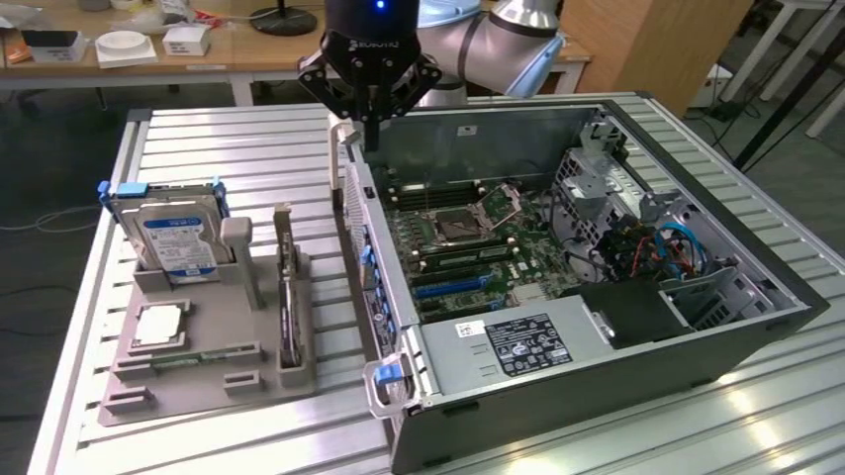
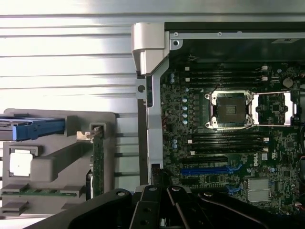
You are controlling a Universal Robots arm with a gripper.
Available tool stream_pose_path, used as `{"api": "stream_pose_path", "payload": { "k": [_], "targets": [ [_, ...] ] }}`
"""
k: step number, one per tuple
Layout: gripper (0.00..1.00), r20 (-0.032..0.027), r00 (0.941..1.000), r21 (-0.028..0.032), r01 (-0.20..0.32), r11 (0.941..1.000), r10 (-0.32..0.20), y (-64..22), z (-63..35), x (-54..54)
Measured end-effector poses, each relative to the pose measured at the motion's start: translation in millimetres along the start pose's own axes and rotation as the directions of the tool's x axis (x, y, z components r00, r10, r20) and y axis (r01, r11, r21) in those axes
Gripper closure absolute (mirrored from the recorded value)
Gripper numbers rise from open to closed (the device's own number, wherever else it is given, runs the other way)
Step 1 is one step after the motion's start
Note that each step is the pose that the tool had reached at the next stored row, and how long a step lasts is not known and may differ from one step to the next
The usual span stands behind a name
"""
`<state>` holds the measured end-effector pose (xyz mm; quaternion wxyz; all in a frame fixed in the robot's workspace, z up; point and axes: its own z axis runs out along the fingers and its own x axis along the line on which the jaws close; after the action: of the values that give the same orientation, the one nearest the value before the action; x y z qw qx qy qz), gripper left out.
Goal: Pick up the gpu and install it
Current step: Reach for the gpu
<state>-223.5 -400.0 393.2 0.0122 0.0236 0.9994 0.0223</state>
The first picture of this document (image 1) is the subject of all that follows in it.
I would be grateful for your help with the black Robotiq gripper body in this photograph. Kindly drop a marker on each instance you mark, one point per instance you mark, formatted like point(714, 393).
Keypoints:
point(370, 29)

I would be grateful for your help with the graphics card with metal bracket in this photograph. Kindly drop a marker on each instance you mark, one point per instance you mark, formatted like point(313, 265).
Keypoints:
point(288, 307)

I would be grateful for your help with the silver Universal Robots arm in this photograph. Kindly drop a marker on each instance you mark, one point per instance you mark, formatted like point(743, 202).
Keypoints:
point(462, 39)

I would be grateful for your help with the wooden desk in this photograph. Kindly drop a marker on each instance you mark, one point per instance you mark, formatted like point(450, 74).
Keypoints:
point(264, 49)

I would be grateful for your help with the black round lamp base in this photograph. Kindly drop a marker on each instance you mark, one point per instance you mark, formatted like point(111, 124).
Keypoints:
point(283, 21)

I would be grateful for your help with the small white box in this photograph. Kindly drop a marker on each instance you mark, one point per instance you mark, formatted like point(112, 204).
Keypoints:
point(185, 42)

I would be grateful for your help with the metal socket cover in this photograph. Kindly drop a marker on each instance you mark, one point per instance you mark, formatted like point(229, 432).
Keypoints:
point(503, 205)

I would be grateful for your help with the CPU socket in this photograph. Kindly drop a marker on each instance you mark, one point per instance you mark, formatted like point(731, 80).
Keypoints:
point(462, 227)

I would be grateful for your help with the white box with round lid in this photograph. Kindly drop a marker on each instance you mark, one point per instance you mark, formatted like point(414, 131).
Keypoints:
point(125, 49)

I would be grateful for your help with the perforated metal disk bay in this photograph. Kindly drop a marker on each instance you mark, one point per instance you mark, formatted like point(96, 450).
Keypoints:
point(614, 173)

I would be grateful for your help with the RAM stick with white label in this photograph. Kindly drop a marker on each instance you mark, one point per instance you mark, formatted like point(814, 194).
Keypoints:
point(462, 258)

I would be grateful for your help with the blue disk caddy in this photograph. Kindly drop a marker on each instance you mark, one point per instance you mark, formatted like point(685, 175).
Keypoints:
point(131, 189)

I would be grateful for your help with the hard disk with blue label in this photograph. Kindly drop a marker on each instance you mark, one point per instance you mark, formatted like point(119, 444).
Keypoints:
point(175, 242)

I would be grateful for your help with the green motherboard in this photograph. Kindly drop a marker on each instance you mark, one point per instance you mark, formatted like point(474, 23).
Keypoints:
point(534, 267)

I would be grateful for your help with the white box with black top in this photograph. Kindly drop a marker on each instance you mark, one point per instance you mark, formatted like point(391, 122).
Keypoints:
point(56, 47)

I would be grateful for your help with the wooden cabinet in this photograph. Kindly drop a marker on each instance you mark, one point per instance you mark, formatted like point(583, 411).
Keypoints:
point(693, 49)

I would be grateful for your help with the orange object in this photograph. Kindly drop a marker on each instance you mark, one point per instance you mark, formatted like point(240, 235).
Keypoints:
point(16, 53)

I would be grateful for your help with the silver CPU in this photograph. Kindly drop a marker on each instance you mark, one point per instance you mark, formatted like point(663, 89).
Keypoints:
point(157, 324)

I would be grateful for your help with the grey parts rack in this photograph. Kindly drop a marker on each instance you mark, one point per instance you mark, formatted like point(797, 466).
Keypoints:
point(211, 346)

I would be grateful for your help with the grey power supply unit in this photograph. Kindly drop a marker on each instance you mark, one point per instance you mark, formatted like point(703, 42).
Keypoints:
point(462, 361)

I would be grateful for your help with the black metal leg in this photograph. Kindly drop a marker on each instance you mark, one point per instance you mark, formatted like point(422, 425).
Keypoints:
point(791, 99)

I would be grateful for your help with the blue case latch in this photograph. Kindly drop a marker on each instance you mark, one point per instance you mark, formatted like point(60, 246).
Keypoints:
point(386, 373)

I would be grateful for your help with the green RAM stick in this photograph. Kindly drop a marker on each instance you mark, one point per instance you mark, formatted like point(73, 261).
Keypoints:
point(191, 358)

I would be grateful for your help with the grey metal disk bay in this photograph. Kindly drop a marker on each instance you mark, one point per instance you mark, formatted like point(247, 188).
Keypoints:
point(713, 297)

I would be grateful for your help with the black open PC case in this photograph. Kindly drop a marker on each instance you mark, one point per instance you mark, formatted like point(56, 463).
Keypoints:
point(594, 396)

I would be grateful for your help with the white desk frame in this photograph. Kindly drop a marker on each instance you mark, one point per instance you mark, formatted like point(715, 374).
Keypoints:
point(759, 49)

